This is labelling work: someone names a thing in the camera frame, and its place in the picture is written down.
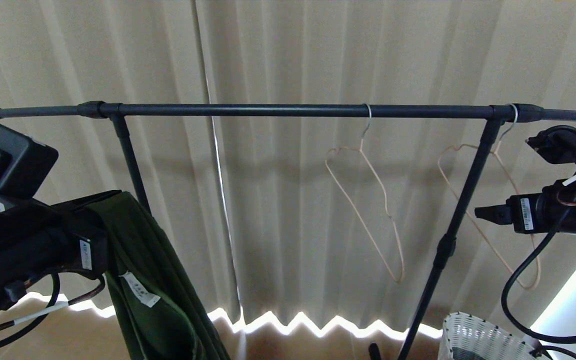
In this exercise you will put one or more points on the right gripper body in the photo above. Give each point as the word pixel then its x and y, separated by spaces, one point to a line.
pixel 548 215

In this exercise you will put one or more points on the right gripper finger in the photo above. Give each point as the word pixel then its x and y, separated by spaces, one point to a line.
pixel 495 214

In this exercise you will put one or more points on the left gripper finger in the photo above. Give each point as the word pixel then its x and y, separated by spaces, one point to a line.
pixel 75 206

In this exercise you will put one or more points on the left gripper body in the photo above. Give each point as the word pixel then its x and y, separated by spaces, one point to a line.
pixel 18 260

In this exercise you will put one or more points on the pink clothes hanger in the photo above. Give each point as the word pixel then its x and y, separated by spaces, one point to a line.
pixel 361 145
pixel 538 272

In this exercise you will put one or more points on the green printed t-shirt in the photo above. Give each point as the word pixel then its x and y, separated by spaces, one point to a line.
pixel 158 320

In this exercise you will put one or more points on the white laundry basket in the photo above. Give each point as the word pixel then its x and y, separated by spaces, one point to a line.
pixel 478 340

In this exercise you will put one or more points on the black clothes rack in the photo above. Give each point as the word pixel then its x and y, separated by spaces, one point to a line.
pixel 268 110

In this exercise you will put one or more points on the beige curtain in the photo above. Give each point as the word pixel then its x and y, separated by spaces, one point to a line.
pixel 293 50

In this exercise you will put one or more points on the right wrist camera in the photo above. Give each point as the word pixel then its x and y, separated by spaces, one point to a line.
pixel 563 145

